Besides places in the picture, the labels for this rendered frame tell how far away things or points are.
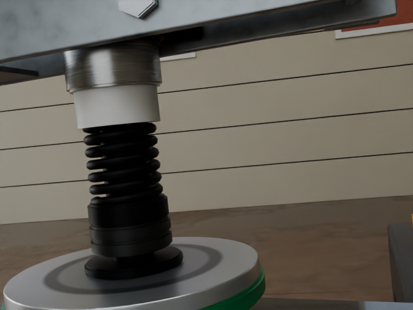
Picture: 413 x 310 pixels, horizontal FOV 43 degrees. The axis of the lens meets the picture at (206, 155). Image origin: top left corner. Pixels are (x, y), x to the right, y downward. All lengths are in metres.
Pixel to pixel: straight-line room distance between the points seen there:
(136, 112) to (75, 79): 0.05
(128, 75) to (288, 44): 6.04
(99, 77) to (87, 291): 0.16
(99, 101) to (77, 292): 0.15
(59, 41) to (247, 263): 0.22
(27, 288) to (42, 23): 0.20
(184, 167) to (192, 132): 0.45
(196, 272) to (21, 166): 7.00
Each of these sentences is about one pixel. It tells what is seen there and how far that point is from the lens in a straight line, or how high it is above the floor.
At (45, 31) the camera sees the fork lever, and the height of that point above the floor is 1.11.
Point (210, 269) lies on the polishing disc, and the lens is 0.43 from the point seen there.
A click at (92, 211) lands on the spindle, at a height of 0.97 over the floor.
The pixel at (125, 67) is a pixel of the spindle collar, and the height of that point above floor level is 1.08.
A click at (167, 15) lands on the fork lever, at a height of 1.11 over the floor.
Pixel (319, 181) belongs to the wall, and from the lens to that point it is 6.43.
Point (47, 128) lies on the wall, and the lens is 7.18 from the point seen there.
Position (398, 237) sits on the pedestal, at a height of 0.74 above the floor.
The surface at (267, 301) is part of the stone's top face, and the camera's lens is 0.49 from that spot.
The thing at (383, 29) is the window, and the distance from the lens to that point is 6.49.
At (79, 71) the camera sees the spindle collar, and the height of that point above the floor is 1.08.
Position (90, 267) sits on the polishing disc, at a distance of 0.45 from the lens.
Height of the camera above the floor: 1.03
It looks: 3 degrees down
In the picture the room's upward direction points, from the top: 6 degrees counter-clockwise
